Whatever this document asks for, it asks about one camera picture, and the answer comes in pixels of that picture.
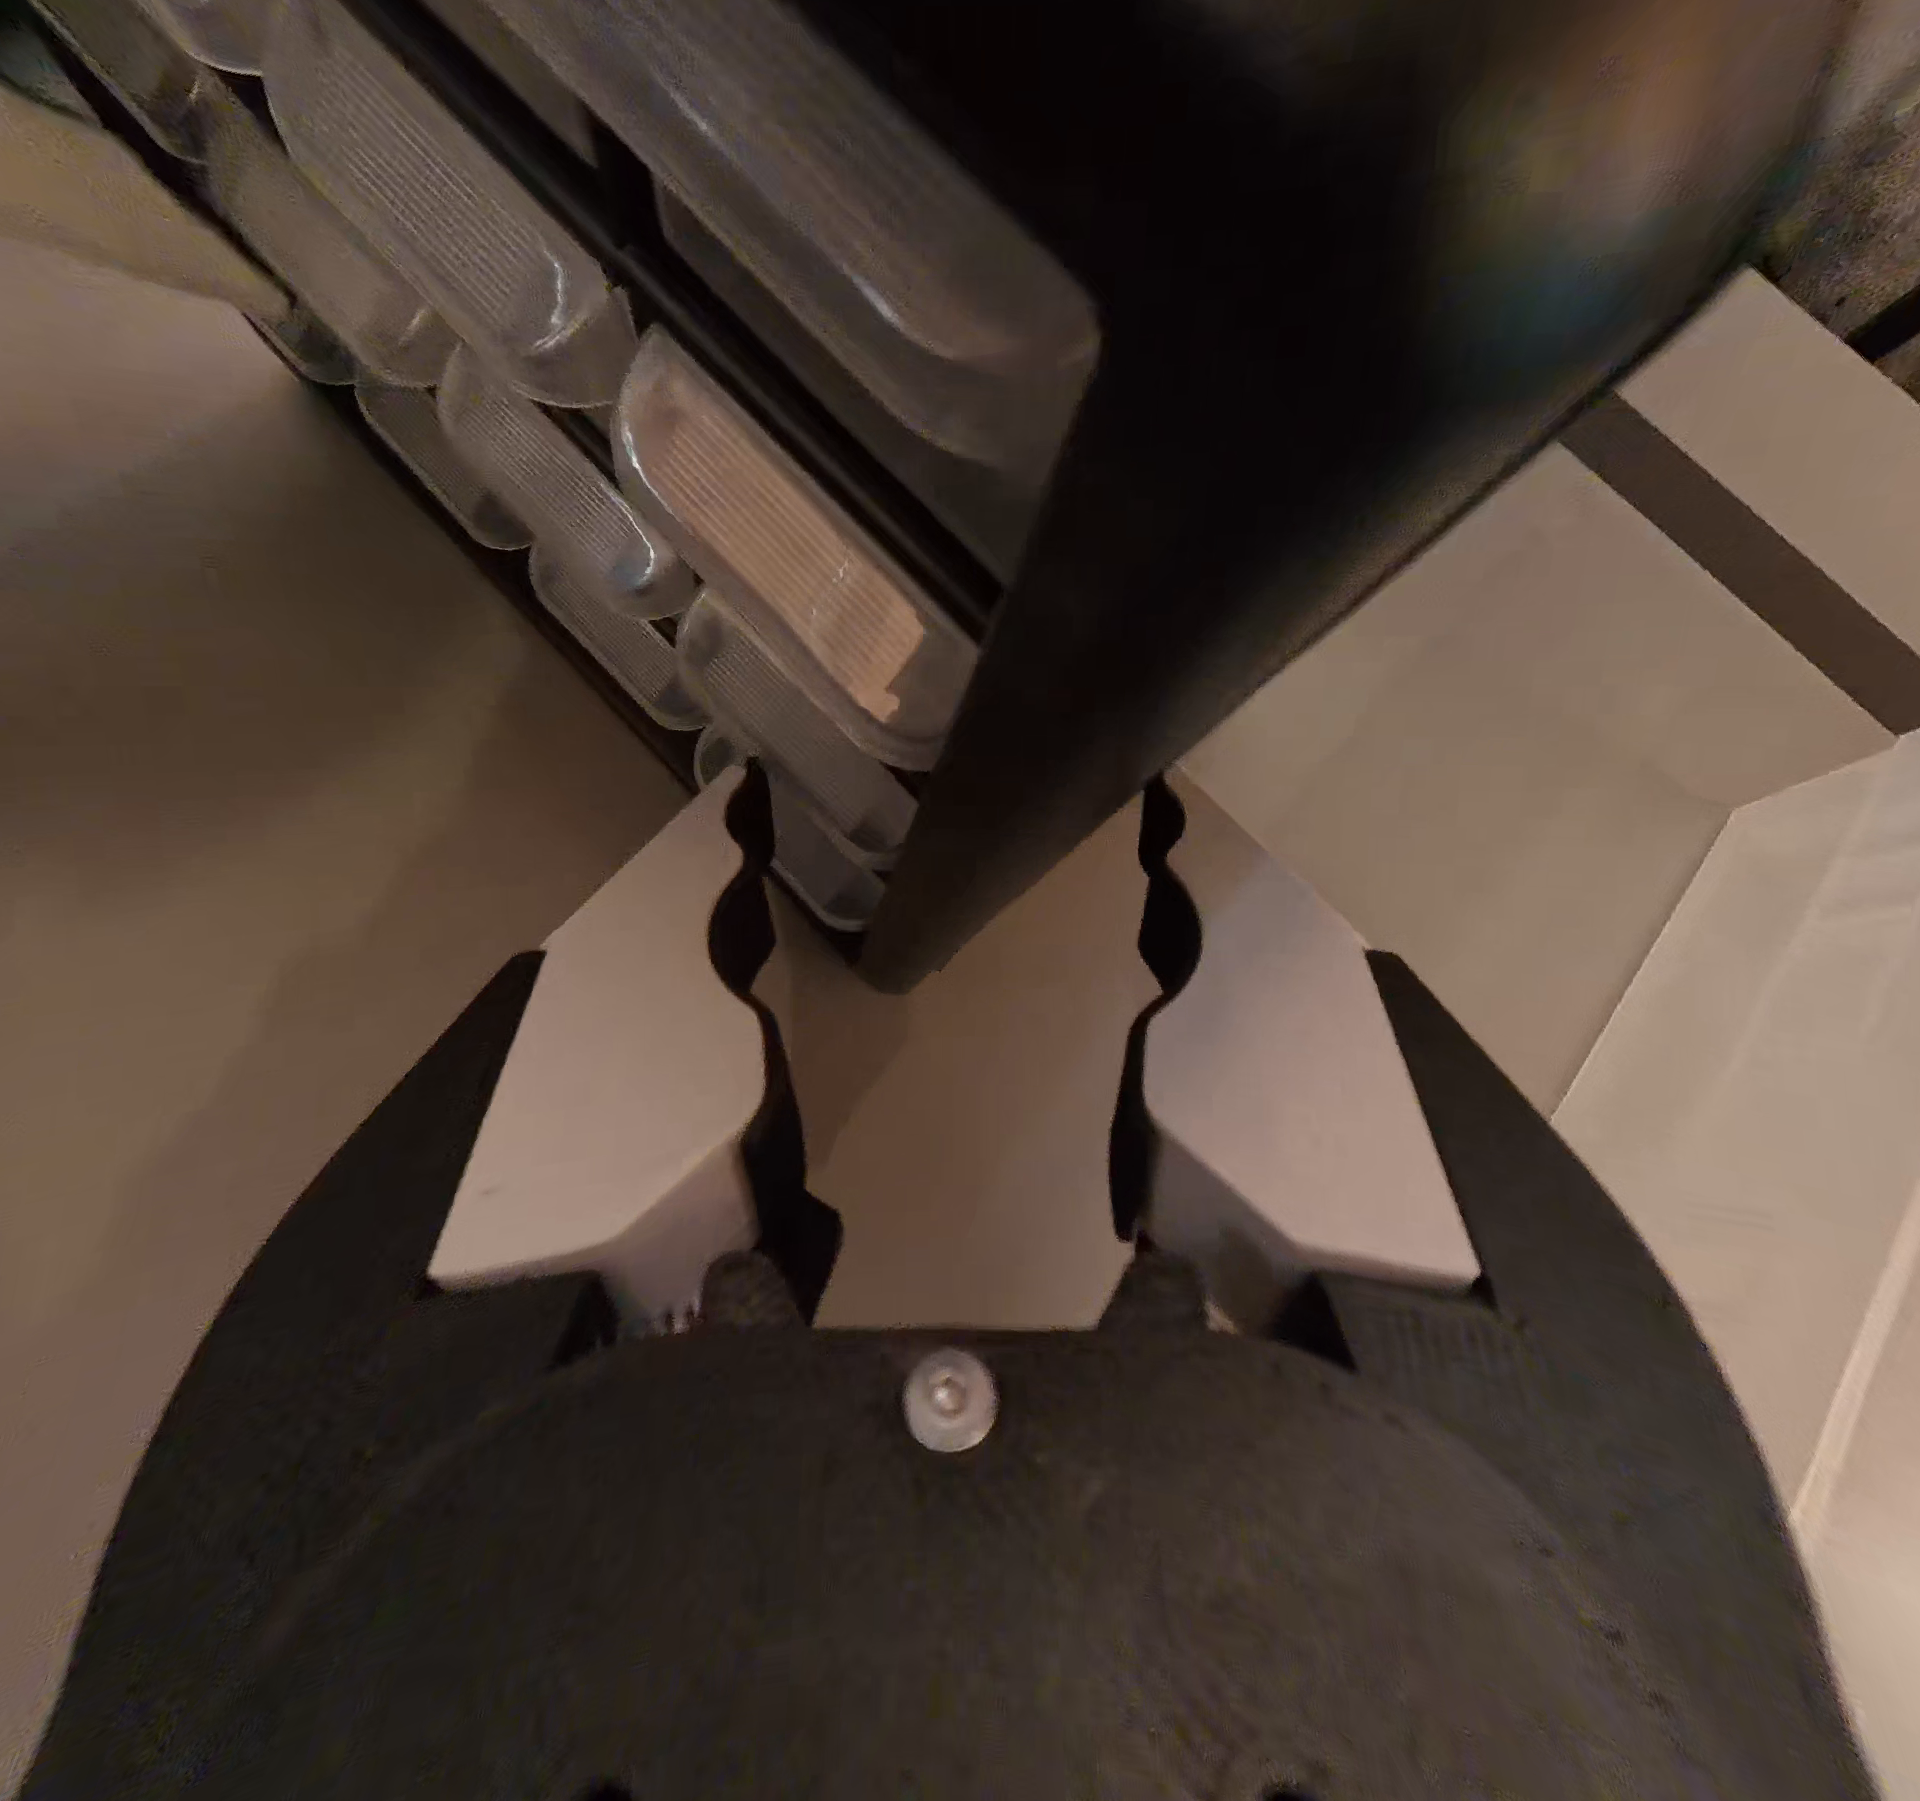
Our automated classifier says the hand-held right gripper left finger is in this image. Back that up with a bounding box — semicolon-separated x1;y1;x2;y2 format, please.
423;762;846;1329

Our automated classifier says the black drawer cabinet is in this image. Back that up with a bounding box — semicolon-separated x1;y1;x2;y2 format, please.
0;0;1861;994

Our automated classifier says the array of clear cabinet drawers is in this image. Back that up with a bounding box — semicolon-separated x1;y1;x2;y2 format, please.
0;0;1104;933

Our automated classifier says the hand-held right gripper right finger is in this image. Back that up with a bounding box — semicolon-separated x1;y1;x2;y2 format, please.
1107;772;1488;1335

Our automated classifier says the large clear plastic bin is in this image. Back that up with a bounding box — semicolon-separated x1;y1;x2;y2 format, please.
1553;735;1920;1682

